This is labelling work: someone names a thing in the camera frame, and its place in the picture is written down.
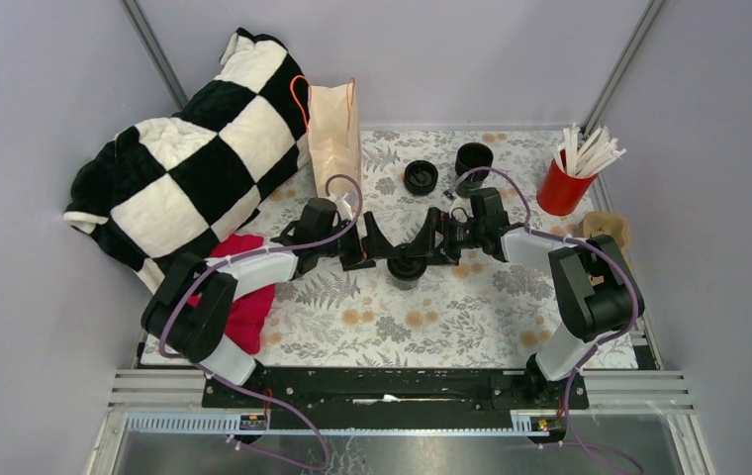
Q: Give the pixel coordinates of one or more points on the white paper straws bundle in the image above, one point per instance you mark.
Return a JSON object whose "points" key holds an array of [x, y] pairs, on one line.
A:
{"points": [[586, 158]]}

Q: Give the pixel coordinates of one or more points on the red cloth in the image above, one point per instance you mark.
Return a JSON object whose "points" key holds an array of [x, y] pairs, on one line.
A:
{"points": [[248, 314]]}

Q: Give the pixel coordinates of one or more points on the brown cardboard cup carrier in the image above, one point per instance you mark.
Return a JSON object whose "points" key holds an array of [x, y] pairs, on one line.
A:
{"points": [[601, 223]]}

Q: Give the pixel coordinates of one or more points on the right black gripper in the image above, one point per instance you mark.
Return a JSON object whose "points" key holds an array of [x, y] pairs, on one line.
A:
{"points": [[424, 242]]}

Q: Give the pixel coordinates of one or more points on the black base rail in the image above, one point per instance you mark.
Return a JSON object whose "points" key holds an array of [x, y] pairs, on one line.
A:
{"points": [[414, 398]]}

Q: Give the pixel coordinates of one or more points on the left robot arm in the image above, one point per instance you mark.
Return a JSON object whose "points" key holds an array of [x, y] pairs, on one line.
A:
{"points": [[190, 308]]}

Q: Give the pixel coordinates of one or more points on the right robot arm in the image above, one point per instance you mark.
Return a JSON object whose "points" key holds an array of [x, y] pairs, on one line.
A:
{"points": [[597, 299]]}

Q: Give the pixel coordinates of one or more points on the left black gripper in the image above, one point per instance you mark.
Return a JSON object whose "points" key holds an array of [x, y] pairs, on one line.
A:
{"points": [[374, 245]]}

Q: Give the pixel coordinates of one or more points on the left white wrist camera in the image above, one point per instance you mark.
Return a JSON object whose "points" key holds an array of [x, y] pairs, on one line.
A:
{"points": [[346, 205]]}

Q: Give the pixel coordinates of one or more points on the peach paper bag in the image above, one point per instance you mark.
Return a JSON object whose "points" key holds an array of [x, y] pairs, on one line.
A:
{"points": [[331, 117]]}

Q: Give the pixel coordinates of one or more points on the black white checkered blanket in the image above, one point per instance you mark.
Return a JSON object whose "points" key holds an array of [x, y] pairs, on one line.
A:
{"points": [[183, 184]]}

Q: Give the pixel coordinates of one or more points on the black coffee cup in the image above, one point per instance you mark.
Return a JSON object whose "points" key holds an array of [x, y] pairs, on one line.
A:
{"points": [[405, 282]]}

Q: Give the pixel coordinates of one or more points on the stack of black cups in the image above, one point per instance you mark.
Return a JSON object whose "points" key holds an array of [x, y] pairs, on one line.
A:
{"points": [[470, 156]]}

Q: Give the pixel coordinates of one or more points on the floral tablecloth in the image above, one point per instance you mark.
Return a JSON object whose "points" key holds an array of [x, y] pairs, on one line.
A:
{"points": [[480, 313]]}

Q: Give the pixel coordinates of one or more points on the black cup lid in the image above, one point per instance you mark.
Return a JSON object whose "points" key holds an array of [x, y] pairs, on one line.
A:
{"points": [[405, 268]]}

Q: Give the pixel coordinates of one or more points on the stack of black lids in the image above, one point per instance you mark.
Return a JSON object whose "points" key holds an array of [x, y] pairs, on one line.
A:
{"points": [[420, 177]]}

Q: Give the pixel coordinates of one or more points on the red cup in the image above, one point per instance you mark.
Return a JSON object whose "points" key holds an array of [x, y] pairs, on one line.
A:
{"points": [[559, 193]]}

